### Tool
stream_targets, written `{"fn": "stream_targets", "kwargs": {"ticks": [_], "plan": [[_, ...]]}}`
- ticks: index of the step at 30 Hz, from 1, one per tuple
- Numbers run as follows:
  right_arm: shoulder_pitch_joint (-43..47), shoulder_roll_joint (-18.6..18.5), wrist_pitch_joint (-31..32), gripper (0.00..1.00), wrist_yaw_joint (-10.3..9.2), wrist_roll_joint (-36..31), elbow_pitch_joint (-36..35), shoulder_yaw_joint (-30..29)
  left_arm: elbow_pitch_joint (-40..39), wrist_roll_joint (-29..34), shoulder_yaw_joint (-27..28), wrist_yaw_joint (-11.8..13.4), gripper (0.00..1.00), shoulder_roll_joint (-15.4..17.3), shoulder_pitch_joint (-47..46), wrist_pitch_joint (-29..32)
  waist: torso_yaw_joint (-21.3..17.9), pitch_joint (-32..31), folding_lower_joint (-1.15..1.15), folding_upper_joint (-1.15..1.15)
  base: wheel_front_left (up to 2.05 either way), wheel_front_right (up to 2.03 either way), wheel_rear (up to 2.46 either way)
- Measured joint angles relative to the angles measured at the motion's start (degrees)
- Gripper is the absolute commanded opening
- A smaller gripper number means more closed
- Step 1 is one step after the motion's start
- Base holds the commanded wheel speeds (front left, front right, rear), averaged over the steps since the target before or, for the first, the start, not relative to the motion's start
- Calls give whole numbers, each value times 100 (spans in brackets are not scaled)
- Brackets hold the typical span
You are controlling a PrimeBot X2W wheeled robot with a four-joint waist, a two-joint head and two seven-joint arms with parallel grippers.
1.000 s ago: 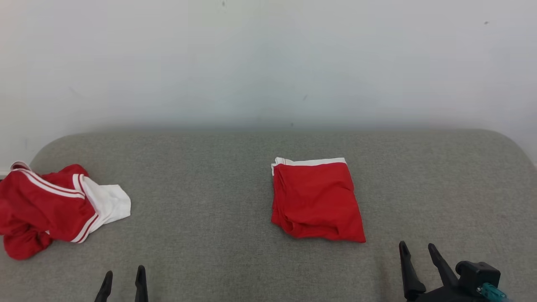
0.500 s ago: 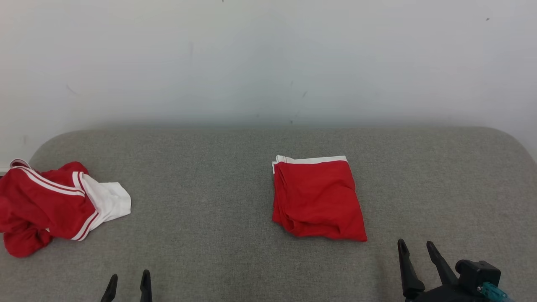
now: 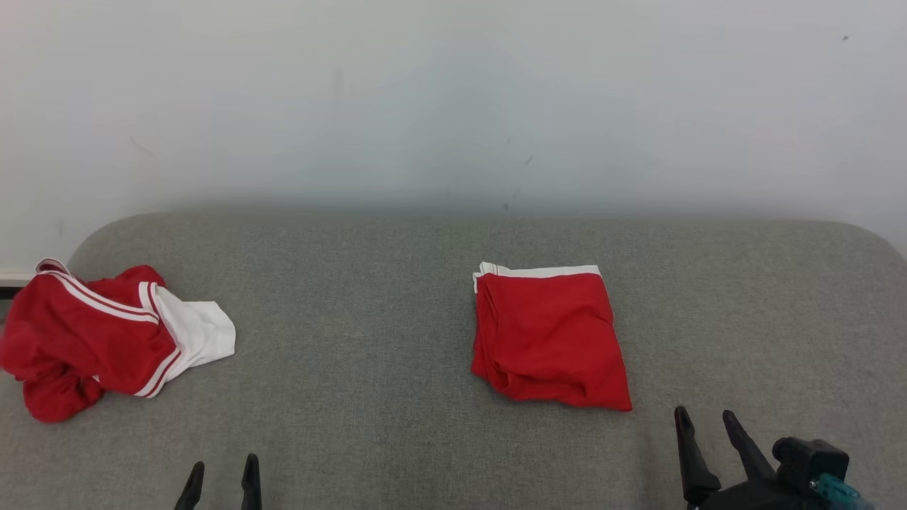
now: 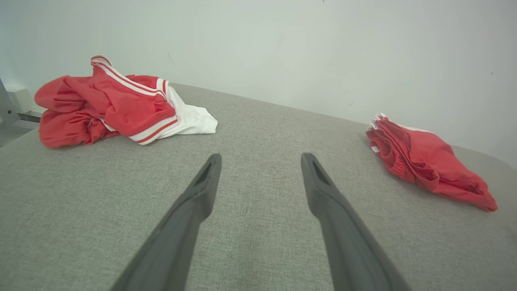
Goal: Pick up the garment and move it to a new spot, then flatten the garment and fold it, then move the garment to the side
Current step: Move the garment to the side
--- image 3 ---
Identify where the red white basketball jersey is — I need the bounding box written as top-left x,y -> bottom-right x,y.
0,258 -> 237,424

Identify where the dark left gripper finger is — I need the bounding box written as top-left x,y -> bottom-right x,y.
240,453 -> 264,510
174,461 -> 206,510

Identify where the red shorts white waistband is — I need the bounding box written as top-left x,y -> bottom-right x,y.
471,261 -> 633,413

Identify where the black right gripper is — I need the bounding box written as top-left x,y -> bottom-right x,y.
673,405 -> 827,510

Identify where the grey fabric sofa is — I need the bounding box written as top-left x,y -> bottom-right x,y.
0,209 -> 907,510

